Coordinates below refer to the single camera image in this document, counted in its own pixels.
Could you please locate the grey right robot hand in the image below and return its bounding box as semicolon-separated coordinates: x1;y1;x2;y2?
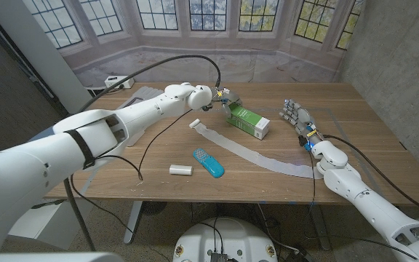
279;98;322;146

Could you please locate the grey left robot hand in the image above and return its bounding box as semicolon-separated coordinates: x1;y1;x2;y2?
211;86;243;119

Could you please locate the green white straws box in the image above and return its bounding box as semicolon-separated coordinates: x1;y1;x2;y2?
226;103;271;140

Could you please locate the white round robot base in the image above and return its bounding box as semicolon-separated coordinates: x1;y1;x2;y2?
172;217;279;262

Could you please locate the blue mobile phone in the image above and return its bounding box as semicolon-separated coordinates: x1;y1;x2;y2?
192;147;226;179

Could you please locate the white tape roll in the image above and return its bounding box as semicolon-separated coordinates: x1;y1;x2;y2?
169;164;194;177

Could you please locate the printed window backdrop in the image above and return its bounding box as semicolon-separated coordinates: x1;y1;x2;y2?
22;0;365;88

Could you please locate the grey table leg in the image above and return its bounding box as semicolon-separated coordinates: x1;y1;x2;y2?
307;203;331;251
123;201;143;245

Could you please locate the white power strip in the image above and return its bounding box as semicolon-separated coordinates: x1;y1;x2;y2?
103;75;135;90

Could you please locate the black floor fan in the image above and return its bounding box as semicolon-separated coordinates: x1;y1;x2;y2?
142;201;169;216

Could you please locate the black power brick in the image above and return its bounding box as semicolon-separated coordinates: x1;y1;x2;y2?
285;247;316;262

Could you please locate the blue stool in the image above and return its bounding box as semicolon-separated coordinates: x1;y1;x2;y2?
29;126;56;143

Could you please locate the white flat floor board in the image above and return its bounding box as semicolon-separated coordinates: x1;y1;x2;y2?
9;199;97;252

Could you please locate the white robot torso edge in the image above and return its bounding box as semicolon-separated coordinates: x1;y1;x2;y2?
0;252;125;262

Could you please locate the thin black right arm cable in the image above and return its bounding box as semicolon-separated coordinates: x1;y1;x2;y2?
306;147;419;261

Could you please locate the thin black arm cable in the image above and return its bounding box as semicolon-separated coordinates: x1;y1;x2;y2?
63;108;194;237
306;147;419;261

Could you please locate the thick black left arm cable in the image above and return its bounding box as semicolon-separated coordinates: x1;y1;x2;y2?
63;54;222;253

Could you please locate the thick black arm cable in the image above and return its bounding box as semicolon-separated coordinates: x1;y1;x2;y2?
322;133;419;218
63;54;222;253

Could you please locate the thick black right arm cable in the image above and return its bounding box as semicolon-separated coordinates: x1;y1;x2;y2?
322;133;419;218

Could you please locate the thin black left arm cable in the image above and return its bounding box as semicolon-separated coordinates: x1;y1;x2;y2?
63;108;194;237

